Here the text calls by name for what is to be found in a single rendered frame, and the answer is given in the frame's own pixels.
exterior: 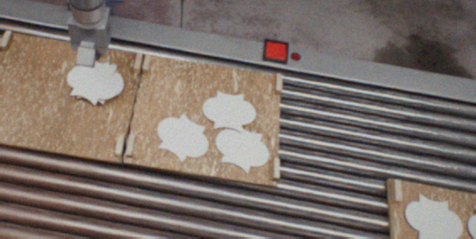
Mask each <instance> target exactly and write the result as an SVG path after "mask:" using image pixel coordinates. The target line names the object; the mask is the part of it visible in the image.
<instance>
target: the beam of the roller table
mask: <svg viewBox="0 0 476 239"><path fill-rule="evenodd" d="M67 9H68V8H67V7H62V6H57V5H52V4H46V3H43V2H37V1H32V0H0V21H6V22H10V23H16V24H21V25H26V26H35V27H41V28H46V29H50V30H56V31H60V32H65V33H69V28H68V20H69V18H70V15H69V14H66V10H67ZM110 20H111V31H112V36H111V41H116V42H121V43H131V45H135V46H141V47H146V48H154V49H160V50H165V51H170V52H175V53H181V54H190V55H194V56H200V57H205V58H210V59H215V60H220V61H224V62H229V63H235V64H240V65H249V66H254V67H259V68H265V69H270V70H275V71H284V72H289V73H295V74H299V75H305V76H310V77H314V78H319V79H325V80H330V81H335V82H340V83H349V84H355V85H360V86H365V87H370V88H380V89H385V90H390V91H395V93H401V94H409V95H415V96H420V97H426V98H431V99H437V100H446V101H451V102H456V103H462V104H467V105H471V106H476V81H474V80H470V79H465V77H455V76H449V75H445V74H439V73H434V72H428V71H419V70H414V69H408V68H404V67H398V66H392V65H383V63H378V62H372V61H368V60H358V59H352V58H348V57H342V56H337V55H332V54H323V53H317V52H312V51H307V50H302V49H296V48H288V60H287V64H286V65H281V64H275V63H270V62H265V60H263V54H264V43H262V42H257V41H252V40H247V39H241V38H237V37H227V36H222V35H217V34H212V33H207V32H201V31H192V30H186V28H182V27H177V26H167V25H163V24H157V23H152V22H147V21H142V20H132V19H128V18H122V17H117V16H112V15H110ZM292 53H298V54H299V55H300V60H293V59H292V57H291V54H292Z"/></svg>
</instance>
